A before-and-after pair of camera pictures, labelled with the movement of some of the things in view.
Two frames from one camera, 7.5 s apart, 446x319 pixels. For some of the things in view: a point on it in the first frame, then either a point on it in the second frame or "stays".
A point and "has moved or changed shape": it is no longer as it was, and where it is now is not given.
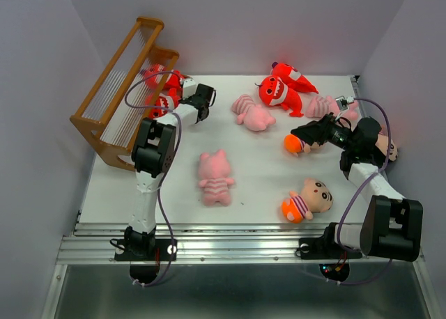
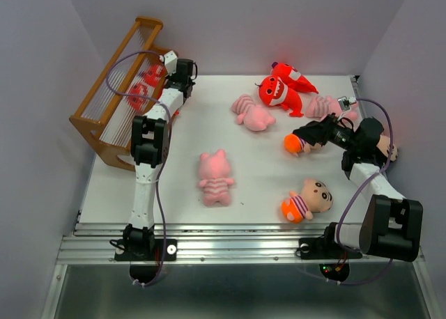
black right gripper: [318, 130] stays
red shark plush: [168, 98] has moved or changed shape
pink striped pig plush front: [214, 170] stays
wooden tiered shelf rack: [115, 101] stays
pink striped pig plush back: [253, 116] stays
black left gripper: [188, 98] → [170, 79]
